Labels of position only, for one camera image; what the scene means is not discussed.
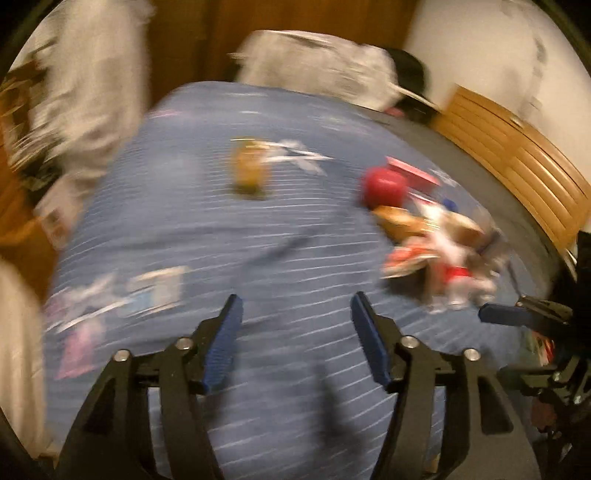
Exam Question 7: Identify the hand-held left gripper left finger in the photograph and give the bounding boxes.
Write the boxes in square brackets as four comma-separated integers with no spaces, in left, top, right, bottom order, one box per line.
[55,294,244,480]

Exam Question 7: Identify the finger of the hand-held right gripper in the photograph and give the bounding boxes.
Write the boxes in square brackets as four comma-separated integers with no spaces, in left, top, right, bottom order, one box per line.
[499,355,591,403]
[478,296,575,334]

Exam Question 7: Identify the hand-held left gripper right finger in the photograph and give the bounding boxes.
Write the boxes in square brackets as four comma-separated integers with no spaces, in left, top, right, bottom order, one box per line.
[350,291,542,480]

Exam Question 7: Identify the beige sponge block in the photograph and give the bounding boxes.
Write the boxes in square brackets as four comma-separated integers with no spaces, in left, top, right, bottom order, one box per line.
[233,137,274,197]

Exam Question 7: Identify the red and white wrapper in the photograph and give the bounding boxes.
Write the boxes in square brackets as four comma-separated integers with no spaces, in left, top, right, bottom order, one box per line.
[382,244,437,279]

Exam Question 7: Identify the blue printed bedsheet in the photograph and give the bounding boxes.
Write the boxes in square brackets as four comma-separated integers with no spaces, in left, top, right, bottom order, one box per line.
[44,80,555,480]

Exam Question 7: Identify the brown snack packet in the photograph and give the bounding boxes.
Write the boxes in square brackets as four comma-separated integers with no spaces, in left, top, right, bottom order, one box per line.
[373,205,432,241]

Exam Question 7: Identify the dark cloth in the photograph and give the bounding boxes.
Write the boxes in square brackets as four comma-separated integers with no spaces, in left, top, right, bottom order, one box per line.
[382,47,440,124]

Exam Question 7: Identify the white plastic sheet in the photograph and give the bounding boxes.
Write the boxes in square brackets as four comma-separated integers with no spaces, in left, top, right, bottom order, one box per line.
[228,30,403,112]

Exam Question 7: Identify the white printed cloth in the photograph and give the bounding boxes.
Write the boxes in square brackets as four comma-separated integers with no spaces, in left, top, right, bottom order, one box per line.
[0,0,154,252]

